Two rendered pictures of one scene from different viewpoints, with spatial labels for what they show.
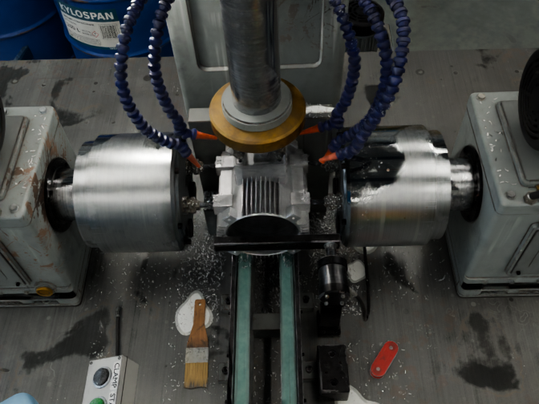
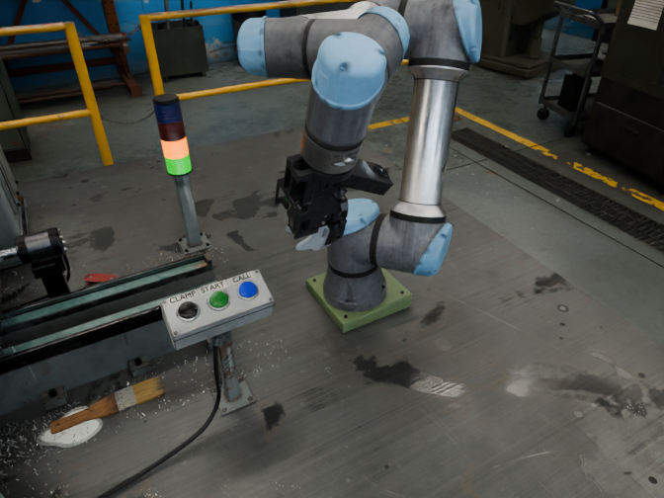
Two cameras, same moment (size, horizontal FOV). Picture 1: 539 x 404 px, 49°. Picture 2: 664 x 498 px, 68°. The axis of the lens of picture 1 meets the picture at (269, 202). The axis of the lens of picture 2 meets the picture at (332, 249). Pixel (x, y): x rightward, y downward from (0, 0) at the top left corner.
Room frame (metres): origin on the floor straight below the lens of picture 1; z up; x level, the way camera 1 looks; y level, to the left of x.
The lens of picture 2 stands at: (0.46, 0.91, 1.60)
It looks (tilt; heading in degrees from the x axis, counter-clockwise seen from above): 36 degrees down; 238
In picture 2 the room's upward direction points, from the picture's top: straight up
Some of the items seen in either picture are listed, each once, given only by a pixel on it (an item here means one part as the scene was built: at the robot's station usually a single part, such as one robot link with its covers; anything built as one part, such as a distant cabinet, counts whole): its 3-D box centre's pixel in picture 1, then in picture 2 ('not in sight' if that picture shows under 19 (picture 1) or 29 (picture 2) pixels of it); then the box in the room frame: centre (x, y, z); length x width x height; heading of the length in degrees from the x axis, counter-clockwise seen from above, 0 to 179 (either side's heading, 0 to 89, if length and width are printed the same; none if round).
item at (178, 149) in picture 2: not in sight; (175, 145); (0.18, -0.26, 1.10); 0.06 x 0.06 x 0.04
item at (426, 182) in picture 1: (399, 185); not in sight; (0.72, -0.27, 1.04); 0.41 x 0.25 x 0.25; 87
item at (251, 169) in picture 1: (261, 153); not in sight; (0.77, 0.01, 1.11); 0.12 x 0.11 x 0.07; 177
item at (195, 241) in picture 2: not in sight; (181, 178); (0.18, -0.26, 1.01); 0.08 x 0.08 x 0.42; 87
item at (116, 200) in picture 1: (117, 193); not in sight; (0.75, 0.32, 1.04); 0.37 x 0.25 x 0.25; 87
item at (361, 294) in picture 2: not in sight; (354, 274); (-0.06, 0.17, 0.88); 0.15 x 0.15 x 0.10
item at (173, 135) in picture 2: not in sight; (171, 128); (0.18, -0.26, 1.14); 0.06 x 0.06 x 0.04
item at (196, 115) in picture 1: (264, 153); not in sight; (0.89, 0.00, 0.97); 0.30 x 0.11 x 0.34; 87
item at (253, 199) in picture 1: (262, 196); not in sight; (0.73, 0.01, 1.02); 0.20 x 0.19 x 0.19; 177
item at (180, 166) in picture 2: not in sight; (178, 162); (0.18, -0.26, 1.05); 0.06 x 0.06 x 0.04
